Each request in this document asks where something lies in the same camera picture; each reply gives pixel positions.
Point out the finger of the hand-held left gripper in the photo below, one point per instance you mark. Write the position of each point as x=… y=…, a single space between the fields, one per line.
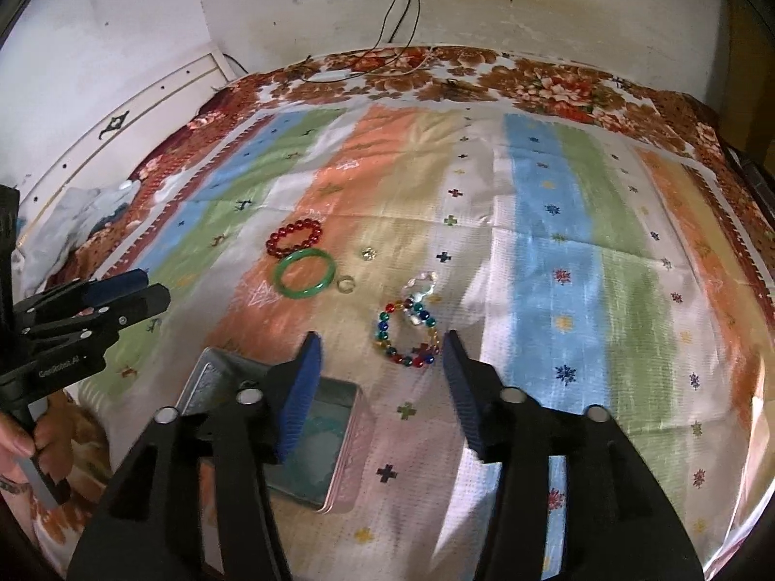
x=115 y=287
x=136 y=308

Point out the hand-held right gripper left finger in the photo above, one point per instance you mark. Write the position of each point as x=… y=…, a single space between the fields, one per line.
x=298 y=402

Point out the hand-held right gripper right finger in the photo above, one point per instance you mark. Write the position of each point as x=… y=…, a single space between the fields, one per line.
x=463 y=402

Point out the metal tin box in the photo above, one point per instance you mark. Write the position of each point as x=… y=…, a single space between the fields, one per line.
x=321 y=436

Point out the green jade bangle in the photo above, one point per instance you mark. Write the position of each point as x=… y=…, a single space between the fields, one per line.
x=304 y=274

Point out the person's left hand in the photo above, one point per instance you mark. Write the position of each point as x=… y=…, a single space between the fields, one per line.
x=51 y=436

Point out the grey crumpled cloth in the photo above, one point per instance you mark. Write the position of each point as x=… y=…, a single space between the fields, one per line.
x=72 y=218

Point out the striped pastel cloth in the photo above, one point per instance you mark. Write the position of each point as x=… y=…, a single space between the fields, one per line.
x=545 y=242

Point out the white headboard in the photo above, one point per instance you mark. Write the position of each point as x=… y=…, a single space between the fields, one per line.
x=139 y=109

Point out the floral bedsheet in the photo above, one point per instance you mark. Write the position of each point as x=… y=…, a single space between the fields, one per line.
x=545 y=88

